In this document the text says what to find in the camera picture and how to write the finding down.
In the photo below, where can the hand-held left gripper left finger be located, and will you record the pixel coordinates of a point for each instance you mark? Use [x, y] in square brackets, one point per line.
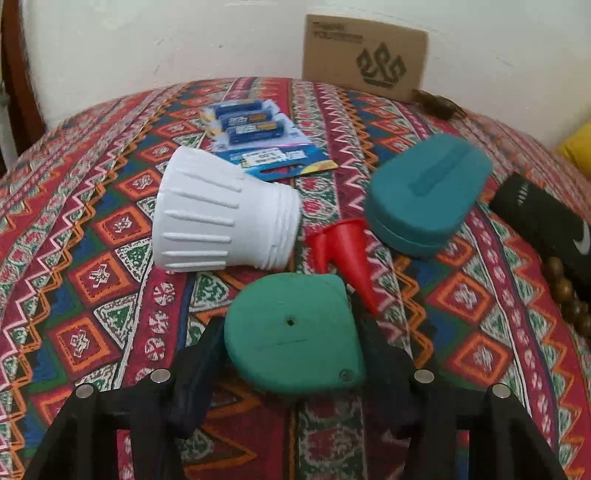
[202, 364]

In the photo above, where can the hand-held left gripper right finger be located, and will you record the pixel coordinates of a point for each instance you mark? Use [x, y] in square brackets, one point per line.
[375, 355]

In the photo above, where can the brown cardboard box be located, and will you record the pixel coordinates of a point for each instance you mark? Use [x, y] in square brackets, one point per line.
[364, 55]

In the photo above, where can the brown hair clip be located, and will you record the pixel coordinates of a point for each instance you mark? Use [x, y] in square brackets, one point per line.
[436, 105]

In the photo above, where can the yellow object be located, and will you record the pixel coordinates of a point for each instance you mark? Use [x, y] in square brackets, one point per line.
[577, 147]

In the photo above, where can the white ribbed plastic housing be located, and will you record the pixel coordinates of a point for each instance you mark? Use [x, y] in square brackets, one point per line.
[221, 210]

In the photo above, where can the patterned red bedsheet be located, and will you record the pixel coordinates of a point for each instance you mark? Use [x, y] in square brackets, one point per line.
[92, 258]

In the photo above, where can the dark wooden headboard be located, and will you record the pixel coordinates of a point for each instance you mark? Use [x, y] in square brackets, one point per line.
[18, 69]

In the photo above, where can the blue battery blister pack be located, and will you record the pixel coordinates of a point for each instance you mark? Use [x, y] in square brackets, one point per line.
[263, 134]

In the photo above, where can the green plastic case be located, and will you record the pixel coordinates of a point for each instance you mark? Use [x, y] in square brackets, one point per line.
[291, 328]

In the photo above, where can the red plastic funnel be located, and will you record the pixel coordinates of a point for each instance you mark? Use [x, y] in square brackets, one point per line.
[351, 258]

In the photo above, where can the teal oval plastic case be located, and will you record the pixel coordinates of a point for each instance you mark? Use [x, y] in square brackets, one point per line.
[427, 194]

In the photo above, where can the black cloth with white print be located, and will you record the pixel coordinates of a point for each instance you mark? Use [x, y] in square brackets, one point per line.
[545, 217]

